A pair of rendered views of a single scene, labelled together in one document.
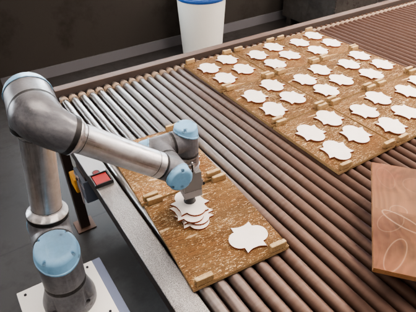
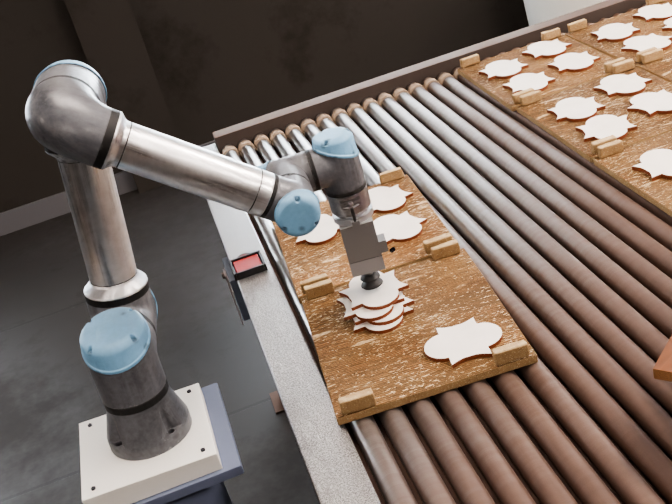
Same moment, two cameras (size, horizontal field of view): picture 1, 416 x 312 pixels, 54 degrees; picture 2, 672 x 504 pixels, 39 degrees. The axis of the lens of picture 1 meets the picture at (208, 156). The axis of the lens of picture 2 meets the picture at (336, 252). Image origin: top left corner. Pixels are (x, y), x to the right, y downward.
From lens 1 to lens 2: 0.65 m
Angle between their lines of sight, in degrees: 22
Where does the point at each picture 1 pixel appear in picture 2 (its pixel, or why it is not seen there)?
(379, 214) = not seen: outside the picture
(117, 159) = (181, 176)
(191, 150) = (344, 178)
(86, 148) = (128, 156)
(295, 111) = (654, 126)
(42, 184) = (94, 231)
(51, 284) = (105, 389)
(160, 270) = (296, 395)
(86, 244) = (286, 431)
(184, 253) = (342, 367)
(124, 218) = (267, 321)
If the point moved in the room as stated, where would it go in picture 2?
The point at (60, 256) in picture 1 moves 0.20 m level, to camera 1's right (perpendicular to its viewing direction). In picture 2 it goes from (113, 340) to (220, 337)
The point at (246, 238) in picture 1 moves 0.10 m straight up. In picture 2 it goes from (457, 343) to (446, 295)
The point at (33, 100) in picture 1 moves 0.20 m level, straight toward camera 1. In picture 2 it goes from (51, 88) to (33, 132)
